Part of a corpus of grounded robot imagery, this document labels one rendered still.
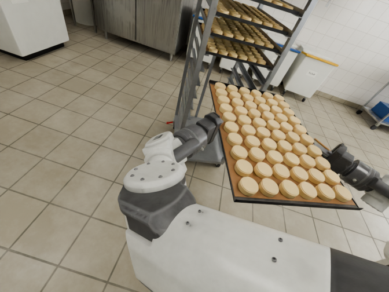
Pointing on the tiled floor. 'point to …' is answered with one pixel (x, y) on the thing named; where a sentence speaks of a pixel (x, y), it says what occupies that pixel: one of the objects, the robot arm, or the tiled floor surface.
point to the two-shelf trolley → (374, 112)
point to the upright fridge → (147, 21)
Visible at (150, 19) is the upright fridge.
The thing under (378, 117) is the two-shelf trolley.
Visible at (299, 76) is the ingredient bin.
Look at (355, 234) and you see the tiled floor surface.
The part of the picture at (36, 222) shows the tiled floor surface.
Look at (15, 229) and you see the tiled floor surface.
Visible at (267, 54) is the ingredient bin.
